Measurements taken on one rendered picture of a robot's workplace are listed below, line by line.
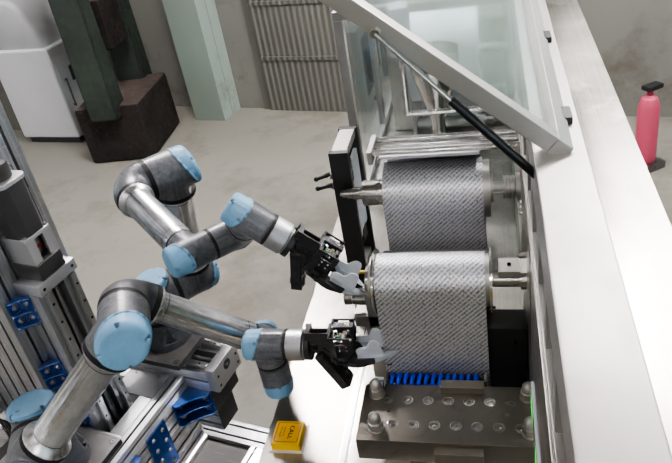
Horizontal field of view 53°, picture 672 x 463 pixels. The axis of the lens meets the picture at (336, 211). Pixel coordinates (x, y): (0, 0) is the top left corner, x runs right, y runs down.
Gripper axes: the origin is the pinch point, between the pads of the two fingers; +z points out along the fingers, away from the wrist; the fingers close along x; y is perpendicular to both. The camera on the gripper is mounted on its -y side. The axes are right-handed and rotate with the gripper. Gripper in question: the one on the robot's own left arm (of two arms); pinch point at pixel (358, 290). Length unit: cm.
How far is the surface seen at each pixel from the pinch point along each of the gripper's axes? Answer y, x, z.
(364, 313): -7.2, 2.8, 5.8
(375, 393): -11.8, -13.9, 14.3
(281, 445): -36.5, -18.8, 4.6
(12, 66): -269, 365, -238
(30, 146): -331, 361, -201
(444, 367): -2.0, -5.7, 25.7
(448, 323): 9.3, -5.7, 18.5
